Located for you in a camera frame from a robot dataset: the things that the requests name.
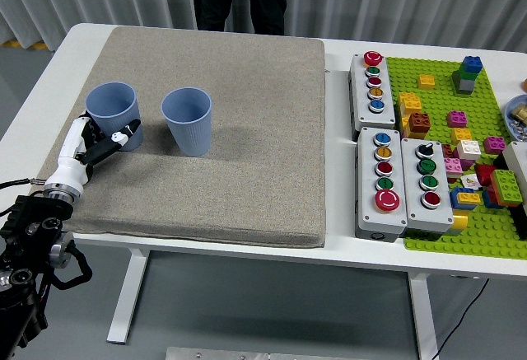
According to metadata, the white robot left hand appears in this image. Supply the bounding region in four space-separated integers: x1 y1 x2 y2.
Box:
44 116 142 192

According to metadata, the blue ribbed cup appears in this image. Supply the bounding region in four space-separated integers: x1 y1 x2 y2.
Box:
85 82 144 152
161 87 213 157

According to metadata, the yellow black floor tape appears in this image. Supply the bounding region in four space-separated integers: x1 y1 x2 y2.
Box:
0 38 54 51

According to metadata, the white table leg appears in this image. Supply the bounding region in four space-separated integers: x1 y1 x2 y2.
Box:
105 247 152 345
406 271 441 360

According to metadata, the grey-brown mat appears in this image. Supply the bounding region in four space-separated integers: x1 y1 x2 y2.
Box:
36 26 327 250

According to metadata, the white table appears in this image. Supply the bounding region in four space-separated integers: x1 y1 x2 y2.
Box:
0 21 527 360

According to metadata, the grey five-button control box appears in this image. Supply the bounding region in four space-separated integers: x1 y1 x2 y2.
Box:
354 127 408 242
348 51 397 133

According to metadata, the brown toy brick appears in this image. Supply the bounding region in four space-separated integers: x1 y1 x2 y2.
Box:
408 111 431 134

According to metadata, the pink toy brick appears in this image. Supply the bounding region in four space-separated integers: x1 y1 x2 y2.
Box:
442 157 464 179

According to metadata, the blue toy brick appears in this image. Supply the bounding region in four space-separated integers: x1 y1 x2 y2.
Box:
461 55 483 75
449 187 482 212

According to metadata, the magenta toy brick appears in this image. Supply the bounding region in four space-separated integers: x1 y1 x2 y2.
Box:
483 136 506 155
446 110 469 129

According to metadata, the white toy brick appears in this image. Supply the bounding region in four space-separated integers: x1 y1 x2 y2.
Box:
456 140 482 161

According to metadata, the dark green toy brick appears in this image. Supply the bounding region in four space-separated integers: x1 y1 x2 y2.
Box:
451 67 478 86

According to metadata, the grey toy brick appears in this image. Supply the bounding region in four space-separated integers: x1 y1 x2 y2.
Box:
454 77 475 96

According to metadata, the red toy brick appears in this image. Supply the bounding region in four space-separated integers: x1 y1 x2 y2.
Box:
473 164 497 188

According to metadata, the green studded baseplate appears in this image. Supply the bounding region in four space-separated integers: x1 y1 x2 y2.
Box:
385 55 527 261

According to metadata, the lime green toy brick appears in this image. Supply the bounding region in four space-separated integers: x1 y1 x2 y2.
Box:
489 169 524 204

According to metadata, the blue bowl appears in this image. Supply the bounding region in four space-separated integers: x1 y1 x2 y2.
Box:
503 94 527 143

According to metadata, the white box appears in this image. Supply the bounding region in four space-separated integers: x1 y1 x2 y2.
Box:
502 141 527 196

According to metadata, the grey selector switch control box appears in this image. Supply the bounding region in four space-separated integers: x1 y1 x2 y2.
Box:
400 137 455 236

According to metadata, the black power cable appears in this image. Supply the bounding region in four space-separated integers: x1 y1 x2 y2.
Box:
436 278 491 355

